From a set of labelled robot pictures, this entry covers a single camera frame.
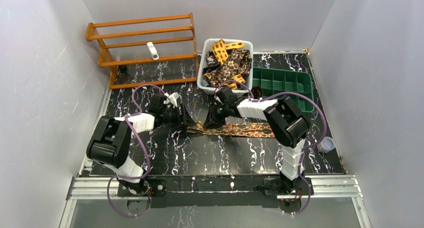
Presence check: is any cream flamingo paisley tie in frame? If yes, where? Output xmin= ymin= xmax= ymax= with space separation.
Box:
xmin=186 ymin=122 xmax=275 ymax=138

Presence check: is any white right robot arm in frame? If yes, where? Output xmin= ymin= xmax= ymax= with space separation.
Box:
xmin=203 ymin=87 xmax=311 ymax=194

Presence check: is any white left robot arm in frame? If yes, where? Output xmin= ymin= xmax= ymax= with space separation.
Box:
xmin=86 ymin=93 xmax=196 ymax=195

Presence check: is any dark red rolled tie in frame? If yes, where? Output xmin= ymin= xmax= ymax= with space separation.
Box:
xmin=251 ymin=86 xmax=264 ymax=99

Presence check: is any white plastic laundry basket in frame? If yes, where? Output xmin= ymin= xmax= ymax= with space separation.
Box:
xmin=197 ymin=38 xmax=254 ymax=95

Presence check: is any dark blue floral tie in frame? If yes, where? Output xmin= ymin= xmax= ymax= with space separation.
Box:
xmin=201 ymin=51 xmax=221 ymax=87

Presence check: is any black tropical floral tie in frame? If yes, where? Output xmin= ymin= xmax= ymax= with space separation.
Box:
xmin=203 ymin=50 xmax=252 ymax=87

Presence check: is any green compartment tray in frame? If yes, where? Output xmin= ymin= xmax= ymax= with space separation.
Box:
xmin=252 ymin=67 xmax=314 ymax=100

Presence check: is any yellow beetle print tie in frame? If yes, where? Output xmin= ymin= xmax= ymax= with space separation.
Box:
xmin=211 ymin=39 xmax=246 ymax=84

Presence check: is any white clip on rack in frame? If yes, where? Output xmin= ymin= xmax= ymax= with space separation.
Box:
xmin=146 ymin=42 xmax=159 ymax=61

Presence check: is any orange wooden rack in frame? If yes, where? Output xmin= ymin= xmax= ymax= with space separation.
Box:
xmin=85 ymin=13 xmax=199 ymax=89

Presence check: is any clear plastic cup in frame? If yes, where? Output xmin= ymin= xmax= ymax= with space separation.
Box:
xmin=317 ymin=136 xmax=336 ymax=153

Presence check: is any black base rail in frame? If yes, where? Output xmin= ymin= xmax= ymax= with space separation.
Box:
xmin=117 ymin=174 xmax=315 ymax=212

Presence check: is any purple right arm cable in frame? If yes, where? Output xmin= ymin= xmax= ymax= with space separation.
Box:
xmin=213 ymin=80 xmax=329 ymax=217

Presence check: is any aluminium frame rail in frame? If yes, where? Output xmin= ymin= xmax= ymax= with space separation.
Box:
xmin=59 ymin=174 xmax=371 ymax=227

